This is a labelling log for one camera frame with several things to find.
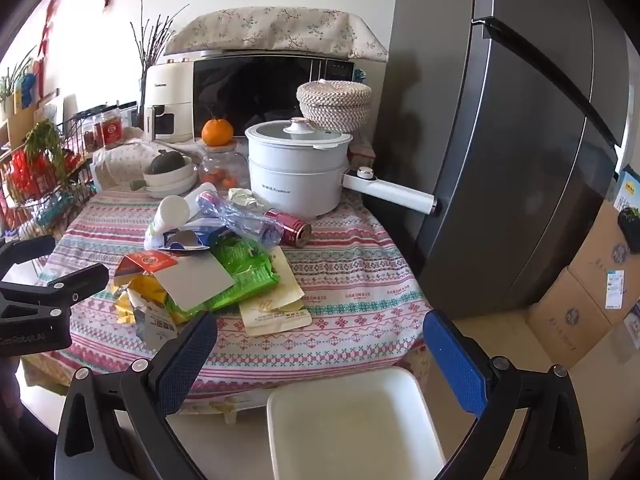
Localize white air fryer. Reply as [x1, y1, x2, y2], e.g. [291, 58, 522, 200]
[142, 57, 196, 144]

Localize black wire rack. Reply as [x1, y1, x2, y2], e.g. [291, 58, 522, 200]
[0, 104, 139, 242]

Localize crumpled pale paper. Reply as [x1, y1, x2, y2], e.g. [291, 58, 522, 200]
[227, 187, 271, 212]

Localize blue foil wrapper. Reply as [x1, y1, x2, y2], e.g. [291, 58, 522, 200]
[159, 225, 232, 252]

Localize yellow wrapper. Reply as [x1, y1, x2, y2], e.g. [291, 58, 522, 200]
[110, 272, 169, 327]

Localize white electric cooking pot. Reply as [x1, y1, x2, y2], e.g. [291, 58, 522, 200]
[244, 117, 442, 219]

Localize beige paper pouch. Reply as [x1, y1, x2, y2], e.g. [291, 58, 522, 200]
[237, 247, 314, 337]

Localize dried twig bunch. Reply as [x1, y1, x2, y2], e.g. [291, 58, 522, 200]
[130, 1, 191, 67]

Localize white plastic bin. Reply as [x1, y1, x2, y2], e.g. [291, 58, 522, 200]
[266, 366, 447, 480]

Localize white floral cloth bundle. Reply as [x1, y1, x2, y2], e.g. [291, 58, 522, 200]
[92, 139, 202, 194]

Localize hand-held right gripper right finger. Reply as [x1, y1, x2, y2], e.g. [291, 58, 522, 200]
[422, 308, 588, 480]

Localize green leafy plant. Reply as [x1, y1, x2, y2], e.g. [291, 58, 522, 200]
[24, 119, 69, 172]

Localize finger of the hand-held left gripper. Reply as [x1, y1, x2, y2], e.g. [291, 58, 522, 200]
[0, 262, 110, 322]
[0, 234, 57, 281]

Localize green snack bag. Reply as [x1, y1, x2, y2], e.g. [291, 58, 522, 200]
[165, 234, 281, 322]

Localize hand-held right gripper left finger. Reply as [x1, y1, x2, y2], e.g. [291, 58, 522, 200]
[54, 311, 218, 480]

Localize crushed clear plastic bottle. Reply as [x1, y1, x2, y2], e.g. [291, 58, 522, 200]
[196, 191, 284, 249]

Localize pink tissue box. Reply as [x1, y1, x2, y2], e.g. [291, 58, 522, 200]
[347, 142, 376, 169]

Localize grey refrigerator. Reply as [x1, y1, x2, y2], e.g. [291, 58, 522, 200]
[362, 0, 637, 319]

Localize orange carton piece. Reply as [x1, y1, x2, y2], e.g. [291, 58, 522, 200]
[114, 251, 179, 286]

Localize person's dark pants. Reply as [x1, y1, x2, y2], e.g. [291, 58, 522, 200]
[0, 360, 59, 480]

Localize dark avocado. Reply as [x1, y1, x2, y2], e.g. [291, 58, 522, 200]
[150, 150, 189, 176]

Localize red label spice jar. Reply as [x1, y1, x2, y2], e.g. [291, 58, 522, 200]
[92, 107, 126, 151]

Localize grey cardboard sheet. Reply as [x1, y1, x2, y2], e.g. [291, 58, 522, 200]
[162, 251, 236, 312]

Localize patterned striped tablecloth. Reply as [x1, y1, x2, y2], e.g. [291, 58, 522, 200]
[39, 186, 433, 396]

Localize floral under cloth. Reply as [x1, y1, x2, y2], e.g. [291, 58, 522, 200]
[165, 350, 433, 414]

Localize glass jar with wooden lid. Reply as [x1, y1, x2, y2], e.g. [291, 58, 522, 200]
[197, 140, 251, 194]

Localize red drink can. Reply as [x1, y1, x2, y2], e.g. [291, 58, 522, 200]
[263, 207, 313, 247]

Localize woven rope basket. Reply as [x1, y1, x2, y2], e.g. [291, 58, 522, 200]
[296, 79, 374, 134]

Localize orange fruit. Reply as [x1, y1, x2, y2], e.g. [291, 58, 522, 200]
[201, 117, 235, 147]

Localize white printed carton piece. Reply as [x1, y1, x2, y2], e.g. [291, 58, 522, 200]
[134, 305, 182, 352]

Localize floral dust cover cloth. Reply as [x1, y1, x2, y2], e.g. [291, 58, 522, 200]
[163, 7, 390, 64]

